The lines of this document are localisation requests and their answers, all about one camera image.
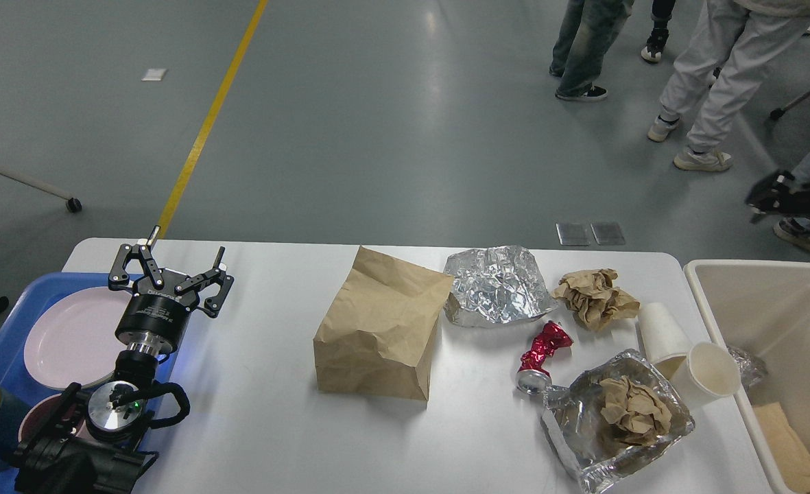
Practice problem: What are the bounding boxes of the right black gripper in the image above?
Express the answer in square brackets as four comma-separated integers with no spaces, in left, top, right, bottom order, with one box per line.
[744,169,810,224]

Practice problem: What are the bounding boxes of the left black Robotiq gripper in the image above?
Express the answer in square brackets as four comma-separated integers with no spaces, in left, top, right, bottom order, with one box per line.
[108,226,235,356]

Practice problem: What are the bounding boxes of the pink plate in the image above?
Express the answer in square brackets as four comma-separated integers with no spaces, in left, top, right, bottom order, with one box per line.
[23,287,131,390]

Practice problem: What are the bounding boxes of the pink HOME mug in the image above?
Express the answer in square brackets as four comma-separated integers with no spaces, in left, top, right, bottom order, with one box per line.
[18,393,91,442]

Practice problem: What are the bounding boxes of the brown paper bag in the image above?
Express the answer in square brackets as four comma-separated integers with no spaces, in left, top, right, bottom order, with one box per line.
[753,401,810,493]
[313,247,453,401]

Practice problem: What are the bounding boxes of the foil sheet top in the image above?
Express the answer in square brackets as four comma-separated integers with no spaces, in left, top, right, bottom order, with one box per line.
[444,245,559,328]

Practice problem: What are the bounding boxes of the foil sheet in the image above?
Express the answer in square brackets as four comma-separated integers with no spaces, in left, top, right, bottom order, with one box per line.
[444,245,559,328]
[542,349,694,493]

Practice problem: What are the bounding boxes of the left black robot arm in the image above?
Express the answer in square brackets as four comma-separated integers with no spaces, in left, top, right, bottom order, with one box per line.
[10,227,235,493]

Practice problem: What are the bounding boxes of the tripod stand leg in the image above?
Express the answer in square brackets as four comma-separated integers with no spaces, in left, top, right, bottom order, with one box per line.
[768,89,810,121]

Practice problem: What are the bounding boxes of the beige plastic bin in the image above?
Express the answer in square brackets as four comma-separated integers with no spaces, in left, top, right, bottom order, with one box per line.
[684,259,810,493]

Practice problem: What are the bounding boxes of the person grey sweatpants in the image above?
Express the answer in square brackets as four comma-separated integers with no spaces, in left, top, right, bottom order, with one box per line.
[648,1,810,172]

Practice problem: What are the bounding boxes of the right metal floor plate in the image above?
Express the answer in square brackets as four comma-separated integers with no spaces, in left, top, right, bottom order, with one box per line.
[591,222,626,245]

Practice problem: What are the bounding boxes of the metal floor plate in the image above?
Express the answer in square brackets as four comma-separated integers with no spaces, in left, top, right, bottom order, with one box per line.
[556,222,592,246]
[591,222,626,245]

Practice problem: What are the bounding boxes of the upside-down white paper cup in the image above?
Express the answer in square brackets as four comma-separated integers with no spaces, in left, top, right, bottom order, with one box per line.
[638,303,692,366]

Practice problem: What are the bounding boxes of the blue plastic tray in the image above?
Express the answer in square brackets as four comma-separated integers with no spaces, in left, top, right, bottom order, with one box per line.
[0,272,175,493]

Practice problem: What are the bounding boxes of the tipped white paper cup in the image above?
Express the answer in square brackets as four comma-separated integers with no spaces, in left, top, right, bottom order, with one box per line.
[653,342,742,410]

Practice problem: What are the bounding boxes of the left metal floor plate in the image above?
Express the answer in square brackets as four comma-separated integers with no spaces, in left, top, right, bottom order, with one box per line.
[556,222,592,246]

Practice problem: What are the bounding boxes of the crumpled brown paper ball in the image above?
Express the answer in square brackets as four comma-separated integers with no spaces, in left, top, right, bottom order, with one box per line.
[550,268,641,332]

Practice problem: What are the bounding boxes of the person black red-striped pants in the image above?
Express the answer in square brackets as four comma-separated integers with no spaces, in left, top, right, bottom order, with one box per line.
[640,0,676,64]

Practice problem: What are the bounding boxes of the person black hoodie faded jeans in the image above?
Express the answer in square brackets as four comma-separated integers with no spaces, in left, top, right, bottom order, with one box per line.
[549,1,634,102]

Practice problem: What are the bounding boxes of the brown paper in foil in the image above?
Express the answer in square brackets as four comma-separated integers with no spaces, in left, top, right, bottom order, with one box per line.
[599,376,672,446]

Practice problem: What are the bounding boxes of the red crumpled foil wrapper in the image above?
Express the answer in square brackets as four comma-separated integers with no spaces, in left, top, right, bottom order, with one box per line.
[516,321,573,396]

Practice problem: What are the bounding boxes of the crumpled foil sheet bottom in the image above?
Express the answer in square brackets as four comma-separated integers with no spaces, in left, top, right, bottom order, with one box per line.
[542,349,694,493]

